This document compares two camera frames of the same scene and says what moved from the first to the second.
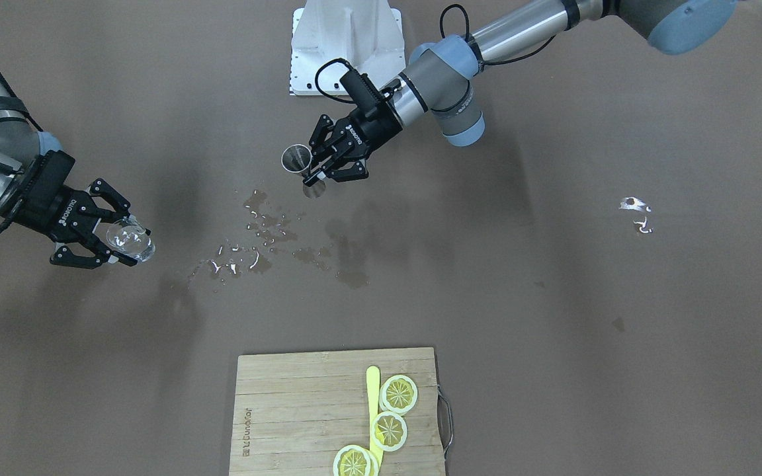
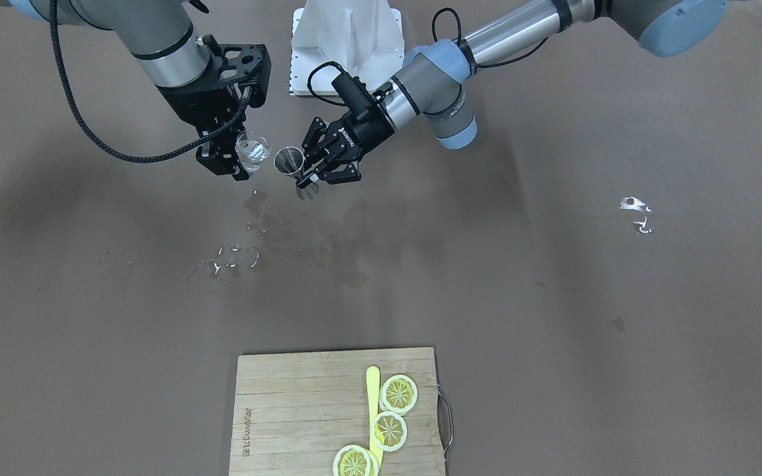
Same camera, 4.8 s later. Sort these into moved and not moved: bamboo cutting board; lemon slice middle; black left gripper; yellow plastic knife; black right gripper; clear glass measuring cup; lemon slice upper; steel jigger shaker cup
Moved: clear glass measuring cup; steel jigger shaker cup; black right gripper
Not moved: bamboo cutting board; black left gripper; yellow plastic knife; lemon slice middle; lemon slice upper
